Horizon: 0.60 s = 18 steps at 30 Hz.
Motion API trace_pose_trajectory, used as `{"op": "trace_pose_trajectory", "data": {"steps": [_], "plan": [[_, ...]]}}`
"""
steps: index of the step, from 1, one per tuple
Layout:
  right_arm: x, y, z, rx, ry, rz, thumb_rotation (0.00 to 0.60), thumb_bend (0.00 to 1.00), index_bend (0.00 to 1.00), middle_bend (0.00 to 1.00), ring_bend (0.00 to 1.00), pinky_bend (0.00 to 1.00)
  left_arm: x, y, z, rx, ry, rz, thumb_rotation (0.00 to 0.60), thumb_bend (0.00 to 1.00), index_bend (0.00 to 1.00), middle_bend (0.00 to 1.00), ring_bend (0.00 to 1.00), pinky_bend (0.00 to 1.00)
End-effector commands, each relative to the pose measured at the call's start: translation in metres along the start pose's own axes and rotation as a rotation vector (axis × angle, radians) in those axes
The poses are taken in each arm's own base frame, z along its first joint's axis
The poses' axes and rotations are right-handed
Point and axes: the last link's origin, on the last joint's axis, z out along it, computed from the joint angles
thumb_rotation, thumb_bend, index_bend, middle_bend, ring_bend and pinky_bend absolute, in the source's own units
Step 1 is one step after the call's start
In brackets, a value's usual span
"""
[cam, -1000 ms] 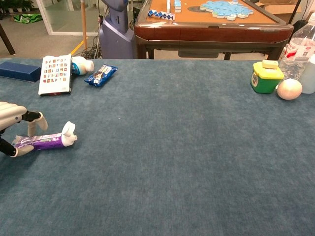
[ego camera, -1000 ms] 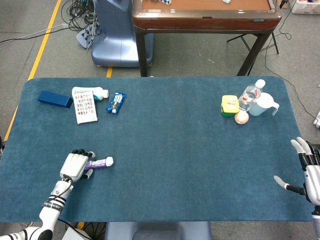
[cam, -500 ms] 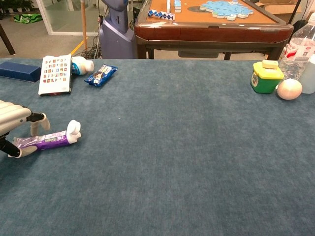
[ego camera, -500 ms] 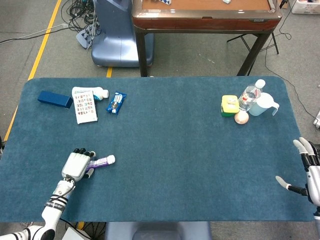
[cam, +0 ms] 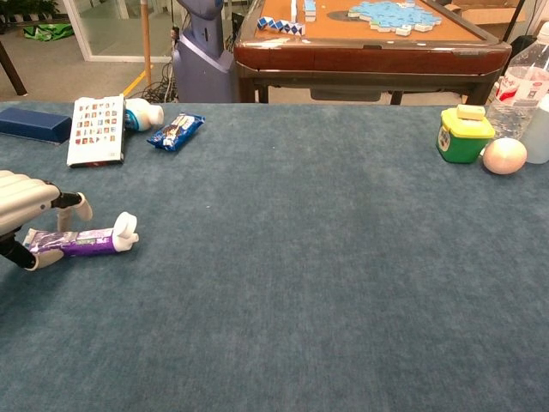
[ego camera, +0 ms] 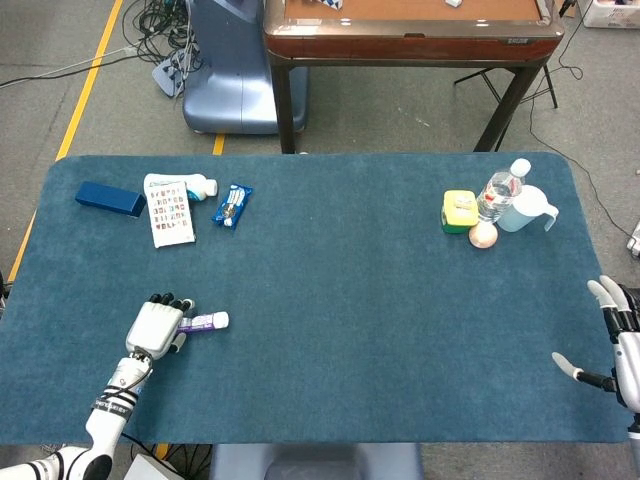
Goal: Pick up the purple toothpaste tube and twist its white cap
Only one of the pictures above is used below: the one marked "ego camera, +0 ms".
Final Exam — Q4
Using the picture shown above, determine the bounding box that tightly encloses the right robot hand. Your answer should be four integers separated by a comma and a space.
551, 274, 640, 414

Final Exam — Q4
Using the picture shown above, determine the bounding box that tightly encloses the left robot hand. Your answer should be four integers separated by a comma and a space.
124, 292, 196, 360

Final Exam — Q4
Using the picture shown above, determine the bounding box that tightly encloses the purple white tube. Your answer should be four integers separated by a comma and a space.
177, 310, 230, 335

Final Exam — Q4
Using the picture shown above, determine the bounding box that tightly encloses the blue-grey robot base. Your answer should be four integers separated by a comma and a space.
182, 0, 309, 136

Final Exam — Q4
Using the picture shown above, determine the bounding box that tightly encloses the white box with picture grid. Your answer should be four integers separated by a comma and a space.
143, 180, 197, 250

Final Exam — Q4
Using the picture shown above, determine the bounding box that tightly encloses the dark blue rectangular box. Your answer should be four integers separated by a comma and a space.
74, 180, 148, 219

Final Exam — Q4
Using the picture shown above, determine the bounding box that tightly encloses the grey box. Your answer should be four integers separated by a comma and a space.
122, 453, 176, 480

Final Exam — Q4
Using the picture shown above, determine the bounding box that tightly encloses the blue cookie packet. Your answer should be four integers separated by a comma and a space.
210, 183, 254, 231

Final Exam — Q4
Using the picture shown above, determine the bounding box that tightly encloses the white bottle blue label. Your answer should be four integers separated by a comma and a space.
143, 172, 220, 203

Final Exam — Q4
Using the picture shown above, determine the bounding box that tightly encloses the translucent plastic jug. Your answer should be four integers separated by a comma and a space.
497, 184, 561, 234

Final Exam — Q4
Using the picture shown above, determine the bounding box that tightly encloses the pink egg-shaped ball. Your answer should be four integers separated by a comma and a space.
468, 220, 500, 250

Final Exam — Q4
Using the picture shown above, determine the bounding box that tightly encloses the blue table mat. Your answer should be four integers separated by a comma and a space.
0, 152, 632, 446

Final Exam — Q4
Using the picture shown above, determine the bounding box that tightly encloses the clear plastic water bottle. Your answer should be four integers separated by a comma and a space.
476, 157, 532, 225

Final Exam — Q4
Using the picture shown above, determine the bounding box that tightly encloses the blue-grey robot torso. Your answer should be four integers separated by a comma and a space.
209, 442, 424, 480

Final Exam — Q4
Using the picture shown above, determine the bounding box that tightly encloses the green container yellow lid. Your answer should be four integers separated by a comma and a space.
440, 189, 481, 235

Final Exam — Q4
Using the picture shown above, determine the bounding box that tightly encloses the grey power strip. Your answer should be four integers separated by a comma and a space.
151, 49, 194, 98

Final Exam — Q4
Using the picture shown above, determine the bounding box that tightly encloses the white storage box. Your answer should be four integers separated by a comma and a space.
582, 0, 640, 29

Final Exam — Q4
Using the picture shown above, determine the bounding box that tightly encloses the brown mahjong table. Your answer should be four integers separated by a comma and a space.
263, 0, 566, 154

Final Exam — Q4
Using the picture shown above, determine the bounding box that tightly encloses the black floor cable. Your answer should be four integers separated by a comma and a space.
529, 0, 634, 241

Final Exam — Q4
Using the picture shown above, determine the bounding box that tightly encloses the bundle of black cables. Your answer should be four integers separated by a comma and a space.
122, 0, 204, 66

